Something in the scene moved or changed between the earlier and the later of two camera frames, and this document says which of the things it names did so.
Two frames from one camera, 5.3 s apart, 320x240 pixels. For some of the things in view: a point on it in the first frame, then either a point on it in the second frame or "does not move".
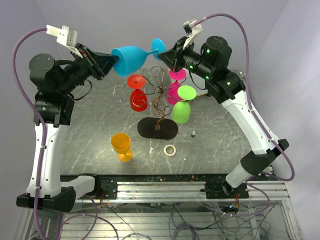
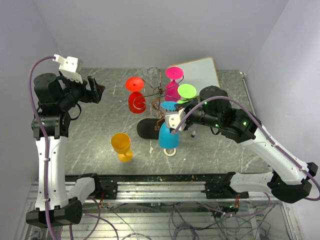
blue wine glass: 132,58 → 166,139
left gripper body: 86,64 → 83,95
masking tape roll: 169,154 does not move
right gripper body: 188,58 → 196,117
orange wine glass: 121,142 does not move
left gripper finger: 103,57 → 98,89
